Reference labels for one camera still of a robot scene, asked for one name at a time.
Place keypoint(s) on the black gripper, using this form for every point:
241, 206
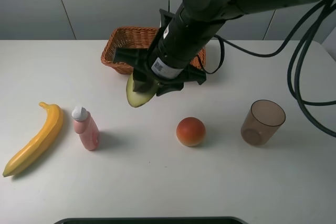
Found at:
146, 74

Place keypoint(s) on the green avocado half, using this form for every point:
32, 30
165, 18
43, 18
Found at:
137, 98

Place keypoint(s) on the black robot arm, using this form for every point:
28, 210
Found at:
204, 18

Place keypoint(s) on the woven wicker basket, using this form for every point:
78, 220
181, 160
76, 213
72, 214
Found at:
126, 43

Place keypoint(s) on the red orange peach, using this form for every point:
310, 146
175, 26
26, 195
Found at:
191, 132

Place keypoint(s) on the pink bottle white cap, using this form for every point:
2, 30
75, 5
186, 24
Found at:
85, 126

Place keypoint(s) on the yellow banana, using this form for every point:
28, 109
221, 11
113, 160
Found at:
39, 143

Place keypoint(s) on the brown translucent plastic cup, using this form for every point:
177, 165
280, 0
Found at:
263, 120

